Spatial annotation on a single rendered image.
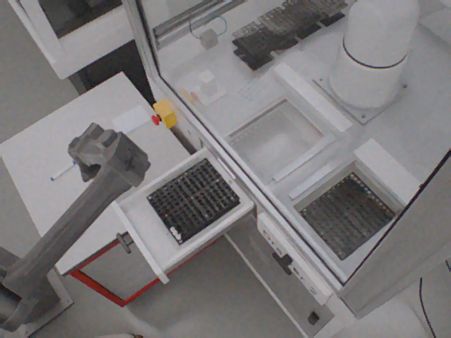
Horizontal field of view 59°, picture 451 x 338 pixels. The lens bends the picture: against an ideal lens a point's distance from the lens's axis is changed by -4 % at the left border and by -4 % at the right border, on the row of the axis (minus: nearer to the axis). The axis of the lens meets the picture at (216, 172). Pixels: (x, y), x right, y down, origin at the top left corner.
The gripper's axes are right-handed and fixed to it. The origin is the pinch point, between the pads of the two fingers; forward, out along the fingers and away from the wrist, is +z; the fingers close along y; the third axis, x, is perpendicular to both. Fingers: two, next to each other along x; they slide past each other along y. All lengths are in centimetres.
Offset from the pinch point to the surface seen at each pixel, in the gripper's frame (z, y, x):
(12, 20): 86, 215, 55
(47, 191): 5.0, 5.0, 20.3
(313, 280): -12, -60, -49
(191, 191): -9.0, -21.7, -27.8
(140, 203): -2.8, -16.5, -11.3
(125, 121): 4.2, 21.6, -14.1
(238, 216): -7, -34, -38
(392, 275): -50, -69, -54
